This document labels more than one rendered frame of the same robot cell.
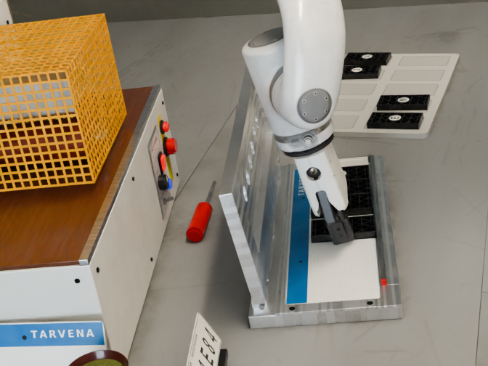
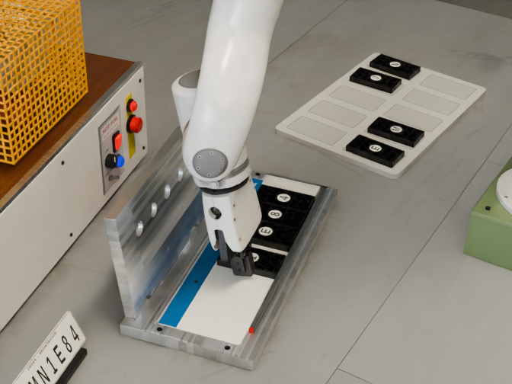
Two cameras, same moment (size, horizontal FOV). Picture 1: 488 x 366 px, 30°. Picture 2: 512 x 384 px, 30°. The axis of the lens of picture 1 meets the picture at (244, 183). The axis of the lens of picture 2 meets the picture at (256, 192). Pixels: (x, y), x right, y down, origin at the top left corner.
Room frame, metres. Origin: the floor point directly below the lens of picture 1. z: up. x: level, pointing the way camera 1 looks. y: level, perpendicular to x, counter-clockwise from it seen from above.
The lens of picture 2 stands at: (0.05, -0.34, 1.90)
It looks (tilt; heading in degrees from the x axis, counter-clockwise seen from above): 36 degrees down; 10
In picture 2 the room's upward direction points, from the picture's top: 2 degrees clockwise
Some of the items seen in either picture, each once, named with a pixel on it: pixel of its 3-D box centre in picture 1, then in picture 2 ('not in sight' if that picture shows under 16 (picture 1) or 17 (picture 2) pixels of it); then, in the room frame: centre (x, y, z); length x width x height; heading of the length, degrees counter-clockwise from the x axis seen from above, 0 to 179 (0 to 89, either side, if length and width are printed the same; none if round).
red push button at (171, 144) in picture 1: (170, 146); (135, 124); (1.41, 0.11, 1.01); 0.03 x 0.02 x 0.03; 171
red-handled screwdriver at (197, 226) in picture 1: (205, 207); not in sight; (1.35, 0.07, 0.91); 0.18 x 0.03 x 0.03; 167
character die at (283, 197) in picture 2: (340, 176); (283, 200); (1.35, -0.16, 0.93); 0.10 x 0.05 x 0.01; 81
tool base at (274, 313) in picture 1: (324, 227); (238, 251); (1.21, -0.11, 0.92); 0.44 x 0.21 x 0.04; 171
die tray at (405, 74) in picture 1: (379, 91); (384, 110); (1.73, -0.31, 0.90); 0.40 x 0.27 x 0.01; 155
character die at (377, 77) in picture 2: (356, 72); (375, 80); (1.83, -0.28, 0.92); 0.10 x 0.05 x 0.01; 69
